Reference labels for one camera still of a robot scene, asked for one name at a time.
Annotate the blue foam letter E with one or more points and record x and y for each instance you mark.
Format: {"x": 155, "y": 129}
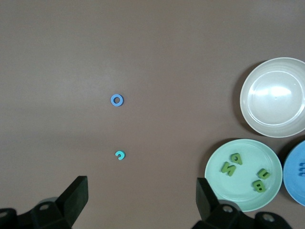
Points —
{"x": 303, "y": 168}

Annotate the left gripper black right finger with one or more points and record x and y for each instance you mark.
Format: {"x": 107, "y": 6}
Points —
{"x": 207, "y": 202}

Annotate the beige plate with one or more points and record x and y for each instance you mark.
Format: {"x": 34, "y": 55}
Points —
{"x": 274, "y": 100}

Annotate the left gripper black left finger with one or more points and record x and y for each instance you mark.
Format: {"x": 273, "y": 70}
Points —
{"x": 71, "y": 198}

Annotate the green foam letter N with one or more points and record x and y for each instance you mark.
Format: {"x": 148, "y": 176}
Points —
{"x": 227, "y": 169}

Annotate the blue plate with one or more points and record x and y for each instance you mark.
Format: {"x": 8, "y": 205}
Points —
{"x": 295, "y": 190}

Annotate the teal foam letter c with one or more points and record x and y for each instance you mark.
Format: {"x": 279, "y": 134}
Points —
{"x": 123, "y": 155}

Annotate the green foam letter B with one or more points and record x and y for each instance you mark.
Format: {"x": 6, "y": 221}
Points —
{"x": 254, "y": 185}

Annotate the blue foam letter O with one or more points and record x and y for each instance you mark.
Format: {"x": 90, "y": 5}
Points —
{"x": 112, "y": 100}

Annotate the green foam letter u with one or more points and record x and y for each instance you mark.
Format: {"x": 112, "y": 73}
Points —
{"x": 266, "y": 177}

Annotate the light green plate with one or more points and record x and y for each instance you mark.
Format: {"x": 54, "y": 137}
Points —
{"x": 243, "y": 190}

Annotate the green foam letter P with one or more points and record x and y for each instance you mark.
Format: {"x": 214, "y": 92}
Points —
{"x": 239, "y": 163}

